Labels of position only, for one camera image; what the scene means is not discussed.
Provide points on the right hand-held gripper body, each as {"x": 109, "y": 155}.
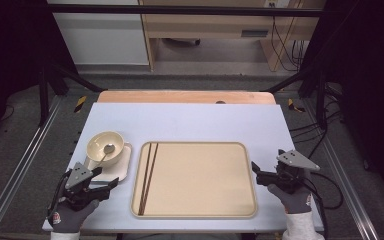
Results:
{"x": 293, "y": 161}

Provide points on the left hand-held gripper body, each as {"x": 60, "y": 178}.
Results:
{"x": 78, "y": 176}

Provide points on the white square plate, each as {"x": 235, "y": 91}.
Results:
{"x": 120, "y": 166}

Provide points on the cream bowl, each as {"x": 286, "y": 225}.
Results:
{"x": 98, "y": 146}

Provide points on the metal spoon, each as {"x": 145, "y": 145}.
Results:
{"x": 109, "y": 148}

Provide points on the dark wooden chopstick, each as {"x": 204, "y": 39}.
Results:
{"x": 150, "y": 179}
{"x": 145, "y": 178}

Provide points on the beige tray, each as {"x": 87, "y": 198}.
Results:
{"x": 200, "y": 180}

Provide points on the person's right hand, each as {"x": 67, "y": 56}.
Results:
{"x": 296, "y": 201}

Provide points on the yellow black floor tape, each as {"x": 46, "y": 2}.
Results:
{"x": 80, "y": 104}
{"x": 293, "y": 105}

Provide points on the black metal stand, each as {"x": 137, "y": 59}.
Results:
{"x": 320, "y": 96}
{"x": 43, "y": 93}

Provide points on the wooden table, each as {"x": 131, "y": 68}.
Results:
{"x": 180, "y": 96}

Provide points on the dark curtain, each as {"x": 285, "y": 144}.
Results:
{"x": 13, "y": 50}
{"x": 363, "y": 66}

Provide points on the white cabinet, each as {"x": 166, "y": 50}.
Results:
{"x": 100, "y": 40}

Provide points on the beige wooden desk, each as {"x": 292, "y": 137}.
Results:
{"x": 213, "y": 26}

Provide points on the black crossbar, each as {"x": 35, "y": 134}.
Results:
{"x": 180, "y": 10}

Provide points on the aluminium floor rail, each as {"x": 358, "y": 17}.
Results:
{"x": 16, "y": 176}
{"x": 346, "y": 180}

